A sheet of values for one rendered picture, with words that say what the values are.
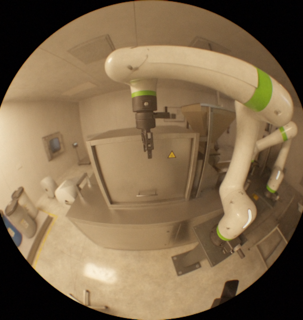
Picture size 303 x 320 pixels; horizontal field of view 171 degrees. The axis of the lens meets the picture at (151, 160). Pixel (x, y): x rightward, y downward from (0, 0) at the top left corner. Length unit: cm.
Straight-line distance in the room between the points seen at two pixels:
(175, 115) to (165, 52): 441
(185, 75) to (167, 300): 163
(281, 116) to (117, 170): 77
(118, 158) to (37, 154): 307
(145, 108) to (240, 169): 44
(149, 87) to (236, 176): 49
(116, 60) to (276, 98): 36
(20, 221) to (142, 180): 214
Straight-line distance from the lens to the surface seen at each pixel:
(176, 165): 66
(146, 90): 36
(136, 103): 36
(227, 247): 57
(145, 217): 76
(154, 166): 63
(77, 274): 176
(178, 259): 145
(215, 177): 100
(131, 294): 149
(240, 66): 25
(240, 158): 46
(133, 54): 26
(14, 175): 314
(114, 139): 56
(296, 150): 499
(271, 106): 29
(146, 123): 36
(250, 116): 43
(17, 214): 220
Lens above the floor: 143
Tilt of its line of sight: 25 degrees down
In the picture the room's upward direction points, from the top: 3 degrees counter-clockwise
